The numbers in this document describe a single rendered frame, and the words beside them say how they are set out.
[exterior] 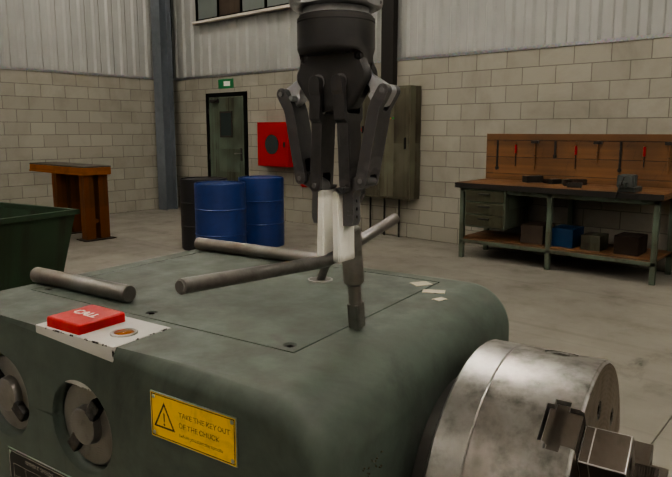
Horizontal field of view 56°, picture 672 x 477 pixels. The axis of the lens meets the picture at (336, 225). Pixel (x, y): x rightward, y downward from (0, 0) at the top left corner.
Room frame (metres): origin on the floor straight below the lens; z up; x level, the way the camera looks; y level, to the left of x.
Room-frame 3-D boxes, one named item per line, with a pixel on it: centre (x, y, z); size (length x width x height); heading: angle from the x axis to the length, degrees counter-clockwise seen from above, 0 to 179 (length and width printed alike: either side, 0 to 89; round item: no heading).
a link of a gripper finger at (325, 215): (0.62, 0.01, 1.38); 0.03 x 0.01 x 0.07; 147
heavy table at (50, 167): (8.90, 3.79, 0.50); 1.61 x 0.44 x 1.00; 49
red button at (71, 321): (0.68, 0.28, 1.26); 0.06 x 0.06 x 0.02; 57
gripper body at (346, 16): (0.62, 0.00, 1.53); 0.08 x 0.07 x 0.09; 57
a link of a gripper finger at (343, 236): (0.61, -0.01, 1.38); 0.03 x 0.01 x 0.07; 147
